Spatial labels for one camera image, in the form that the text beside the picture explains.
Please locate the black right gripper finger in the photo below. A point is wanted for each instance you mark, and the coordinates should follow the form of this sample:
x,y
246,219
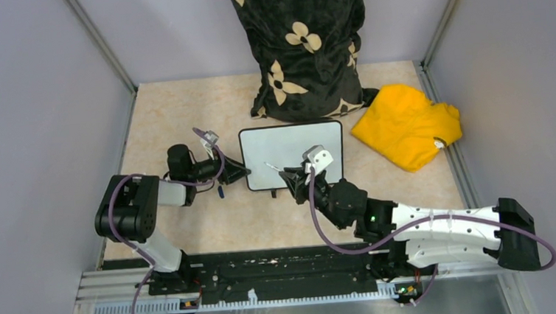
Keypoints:
x,y
294,187
293,173

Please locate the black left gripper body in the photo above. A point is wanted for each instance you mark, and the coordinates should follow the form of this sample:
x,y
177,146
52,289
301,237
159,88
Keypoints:
x,y
206,168

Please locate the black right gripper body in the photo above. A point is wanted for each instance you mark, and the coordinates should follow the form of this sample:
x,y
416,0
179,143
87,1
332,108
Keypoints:
x,y
322,189

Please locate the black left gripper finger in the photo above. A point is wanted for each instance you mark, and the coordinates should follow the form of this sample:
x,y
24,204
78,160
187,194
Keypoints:
x,y
237,174
233,167

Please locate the blue capped whiteboard marker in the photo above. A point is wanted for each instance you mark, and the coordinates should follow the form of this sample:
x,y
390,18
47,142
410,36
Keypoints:
x,y
274,167

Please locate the small whiteboard black frame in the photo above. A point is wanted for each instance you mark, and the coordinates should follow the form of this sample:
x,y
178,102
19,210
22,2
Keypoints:
x,y
284,146

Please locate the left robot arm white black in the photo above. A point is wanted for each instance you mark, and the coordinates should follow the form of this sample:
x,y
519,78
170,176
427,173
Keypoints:
x,y
128,211

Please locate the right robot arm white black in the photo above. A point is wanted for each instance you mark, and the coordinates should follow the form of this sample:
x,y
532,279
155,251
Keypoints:
x,y
503,234

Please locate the yellow folded garment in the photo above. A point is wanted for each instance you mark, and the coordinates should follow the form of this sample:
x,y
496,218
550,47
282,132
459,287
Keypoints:
x,y
407,128

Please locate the black floral plush blanket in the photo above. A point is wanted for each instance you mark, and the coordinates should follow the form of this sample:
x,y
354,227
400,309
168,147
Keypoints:
x,y
307,53

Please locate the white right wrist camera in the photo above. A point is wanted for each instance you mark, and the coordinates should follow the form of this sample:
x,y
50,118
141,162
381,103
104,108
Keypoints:
x,y
316,159

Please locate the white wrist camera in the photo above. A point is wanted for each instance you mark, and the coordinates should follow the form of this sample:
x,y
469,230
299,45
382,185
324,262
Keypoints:
x,y
316,159
209,140

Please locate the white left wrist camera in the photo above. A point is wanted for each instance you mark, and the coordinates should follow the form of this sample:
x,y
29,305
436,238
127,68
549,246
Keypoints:
x,y
209,140

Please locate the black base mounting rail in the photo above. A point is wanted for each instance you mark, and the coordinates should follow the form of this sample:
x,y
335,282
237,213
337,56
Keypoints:
x,y
282,277

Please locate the left aluminium frame post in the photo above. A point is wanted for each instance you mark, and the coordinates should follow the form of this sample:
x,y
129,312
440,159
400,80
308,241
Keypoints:
x,y
97,38

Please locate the aluminium frame post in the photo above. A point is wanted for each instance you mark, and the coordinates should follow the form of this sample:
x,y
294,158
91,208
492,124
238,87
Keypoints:
x,y
97,38
439,33

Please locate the right aluminium frame post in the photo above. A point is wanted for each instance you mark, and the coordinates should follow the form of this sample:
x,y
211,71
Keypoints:
x,y
439,33

